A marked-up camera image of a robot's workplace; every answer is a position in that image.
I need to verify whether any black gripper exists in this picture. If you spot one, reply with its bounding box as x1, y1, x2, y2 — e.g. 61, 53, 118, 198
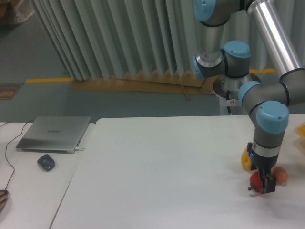
247, 142, 279, 194

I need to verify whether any red bell pepper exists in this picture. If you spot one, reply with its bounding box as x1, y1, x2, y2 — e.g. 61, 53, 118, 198
248, 171, 262, 193

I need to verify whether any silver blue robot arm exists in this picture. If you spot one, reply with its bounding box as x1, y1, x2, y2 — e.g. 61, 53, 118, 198
193, 0, 305, 194

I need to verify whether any yellow bell pepper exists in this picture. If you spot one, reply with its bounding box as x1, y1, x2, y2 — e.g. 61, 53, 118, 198
241, 147, 257, 171

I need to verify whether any person's hand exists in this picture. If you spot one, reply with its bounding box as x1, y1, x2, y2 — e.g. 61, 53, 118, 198
0, 190, 9, 211

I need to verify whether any brown egg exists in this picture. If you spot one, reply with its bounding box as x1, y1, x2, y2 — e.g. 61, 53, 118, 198
272, 167, 289, 185

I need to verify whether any brown cardboard sheet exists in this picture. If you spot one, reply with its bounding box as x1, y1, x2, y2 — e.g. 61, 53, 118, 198
70, 70, 219, 100

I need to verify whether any silver closed laptop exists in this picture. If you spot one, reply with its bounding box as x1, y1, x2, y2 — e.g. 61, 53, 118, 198
16, 116, 91, 153

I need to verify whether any black small tray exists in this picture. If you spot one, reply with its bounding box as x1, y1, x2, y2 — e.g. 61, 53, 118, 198
37, 154, 56, 172

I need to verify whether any pale green folding curtain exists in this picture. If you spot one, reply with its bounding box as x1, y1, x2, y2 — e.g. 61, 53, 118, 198
30, 0, 305, 81

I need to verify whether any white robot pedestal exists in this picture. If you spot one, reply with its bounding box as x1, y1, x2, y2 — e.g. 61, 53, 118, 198
216, 95, 247, 116

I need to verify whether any black mouse cable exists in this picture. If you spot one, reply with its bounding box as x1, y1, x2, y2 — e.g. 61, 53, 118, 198
0, 120, 35, 191

